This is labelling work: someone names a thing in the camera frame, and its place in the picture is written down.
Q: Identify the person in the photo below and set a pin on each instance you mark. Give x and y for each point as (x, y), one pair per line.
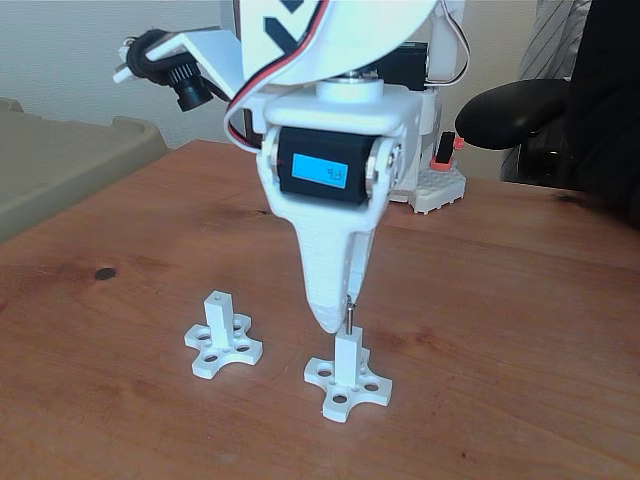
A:
(610, 100)

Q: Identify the black office chair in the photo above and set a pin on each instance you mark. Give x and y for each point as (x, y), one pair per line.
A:
(510, 112)

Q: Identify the black camera on white mount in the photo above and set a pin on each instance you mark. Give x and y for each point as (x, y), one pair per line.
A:
(190, 95)

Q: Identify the small metal screw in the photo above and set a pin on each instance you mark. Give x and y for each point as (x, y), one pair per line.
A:
(350, 320)

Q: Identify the white cross-base post stand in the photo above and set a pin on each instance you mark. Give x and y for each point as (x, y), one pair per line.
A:
(347, 360)
(220, 320)

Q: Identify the beige plastic container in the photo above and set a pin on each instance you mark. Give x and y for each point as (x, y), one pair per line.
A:
(60, 160)

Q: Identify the brown wooden post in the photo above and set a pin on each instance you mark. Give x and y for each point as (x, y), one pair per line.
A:
(252, 122)

